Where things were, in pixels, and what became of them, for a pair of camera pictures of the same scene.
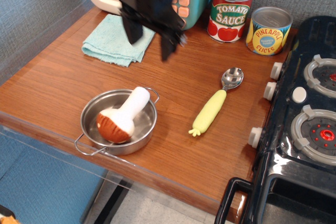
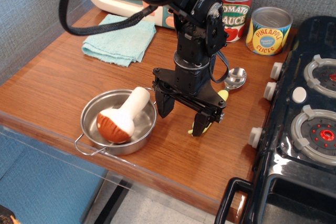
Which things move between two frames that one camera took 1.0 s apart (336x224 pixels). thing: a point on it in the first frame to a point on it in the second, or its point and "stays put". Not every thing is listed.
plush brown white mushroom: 117,124 stays put
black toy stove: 293,179 stays put
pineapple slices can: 269,31 stays put
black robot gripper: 154,4 to 190,83
